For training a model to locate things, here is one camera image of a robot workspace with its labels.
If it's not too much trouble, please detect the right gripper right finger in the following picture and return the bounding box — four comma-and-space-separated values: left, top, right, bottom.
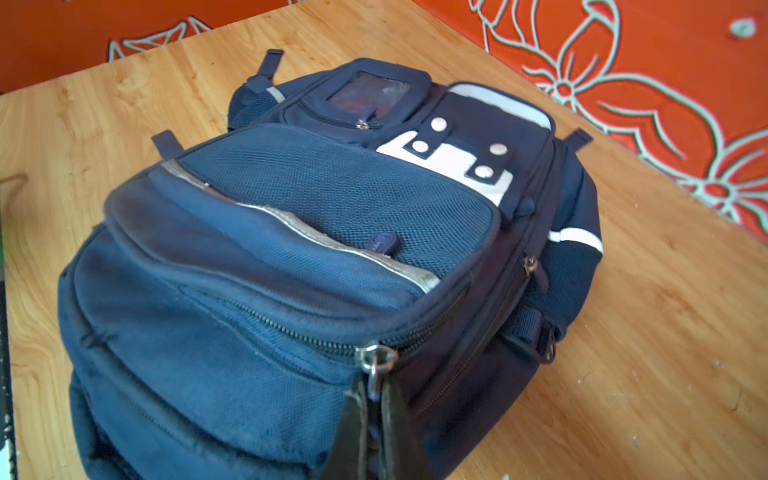
380, 377, 434, 480

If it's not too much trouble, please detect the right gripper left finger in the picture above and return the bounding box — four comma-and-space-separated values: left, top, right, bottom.
321, 377, 369, 480

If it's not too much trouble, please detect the navy blue student backpack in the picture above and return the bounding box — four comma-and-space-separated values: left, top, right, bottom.
58, 50, 604, 479

